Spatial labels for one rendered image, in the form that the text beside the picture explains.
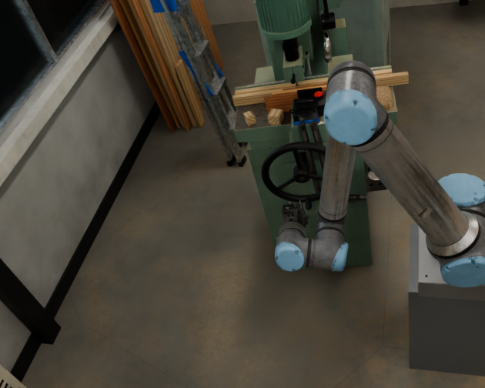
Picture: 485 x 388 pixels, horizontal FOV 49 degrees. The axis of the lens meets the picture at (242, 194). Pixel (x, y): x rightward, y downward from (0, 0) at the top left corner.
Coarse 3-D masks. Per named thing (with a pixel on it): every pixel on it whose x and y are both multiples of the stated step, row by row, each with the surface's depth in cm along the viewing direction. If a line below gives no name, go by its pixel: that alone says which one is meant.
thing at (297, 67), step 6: (300, 48) 201; (300, 54) 198; (300, 60) 195; (288, 66) 194; (294, 66) 194; (300, 66) 193; (288, 72) 196; (294, 72) 195; (300, 72) 195; (288, 78) 197; (300, 78) 197
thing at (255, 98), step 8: (400, 72) 198; (376, 80) 199; (384, 80) 199; (392, 80) 199; (400, 80) 199; (408, 80) 198; (288, 88) 207; (232, 96) 212; (240, 96) 210; (248, 96) 210; (256, 96) 209; (240, 104) 213; (248, 104) 212
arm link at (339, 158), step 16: (352, 64) 126; (336, 144) 145; (336, 160) 149; (352, 160) 150; (336, 176) 154; (336, 192) 158; (320, 208) 168; (336, 208) 163; (320, 224) 170; (336, 224) 169
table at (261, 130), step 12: (240, 108) 212; (252, 108) 210; (264, 108) 208; (396, 108) 191; (240, 120) 206; (264, 120) 203; (288, 120) 200; (396, 120) 193; (240, 132) 203; (252, 132) 203; (264, 132) 202; (276, 132) 202; (288, 132) 201; (324, 144) 191
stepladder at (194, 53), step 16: (160, 0) 257; (176, 0) 273; (176, 16) 265; (192, 16) 280; (176, 32) 268; (192, 32) 286; (192, 48) 278; (208, 48) 293; (192, 64) 279; (208, 64) 302; (192, 80) 289; (208, 80) 291; (224, 80) 302; (208, 96) 292; (224, 96) 311; (208, 112) 302; (224, 112) 322; (224, 128) 306; (224, 144) 318; (240, 144) 337; (240, 160) 322
